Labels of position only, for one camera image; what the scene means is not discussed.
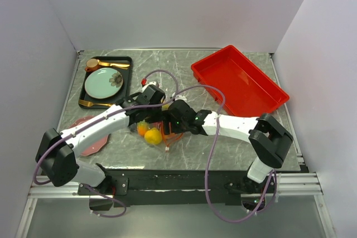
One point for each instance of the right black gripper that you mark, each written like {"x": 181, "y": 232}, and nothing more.
{"x": 169, "y": 118}

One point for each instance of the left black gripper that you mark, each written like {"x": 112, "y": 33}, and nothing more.
{"x": 157, "y": 117}

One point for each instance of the yellow fake banana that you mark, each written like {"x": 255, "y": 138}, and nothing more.
{"x": 165, "y": 107}

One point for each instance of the clear zip top bag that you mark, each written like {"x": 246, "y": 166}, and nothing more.
{"x": 167, "y": 139}

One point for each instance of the green fake mango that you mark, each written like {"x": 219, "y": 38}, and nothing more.
{"x": 142, "y": 128}

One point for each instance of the fake orange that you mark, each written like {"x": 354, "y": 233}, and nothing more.
{"x": 153, "y": 136}

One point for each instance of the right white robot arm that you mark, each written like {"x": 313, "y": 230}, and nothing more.
{"x": 269, "y": 139}

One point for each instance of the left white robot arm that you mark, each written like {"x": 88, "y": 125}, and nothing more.
{"x": 58, "y": 153}

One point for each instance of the gold spoon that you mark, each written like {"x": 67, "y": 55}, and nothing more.
{"x": 113, "y": 64}

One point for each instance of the teal flower plate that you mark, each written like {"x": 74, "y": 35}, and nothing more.
{"x": 103, "y": 83}

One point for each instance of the red plastic bin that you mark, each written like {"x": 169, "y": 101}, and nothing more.
{"x": 248, "y": 91}

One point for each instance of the small brown cup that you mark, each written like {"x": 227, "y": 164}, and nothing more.
{"x": 92, "y": 65}

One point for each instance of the gold fork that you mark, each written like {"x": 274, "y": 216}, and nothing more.
{"x": 91, "y": 104}

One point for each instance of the pink dotted plate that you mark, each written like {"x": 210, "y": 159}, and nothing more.
{"x": 95, "y": 147}

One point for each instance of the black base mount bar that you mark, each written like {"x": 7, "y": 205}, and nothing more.
{"x": 168, "y": 187}

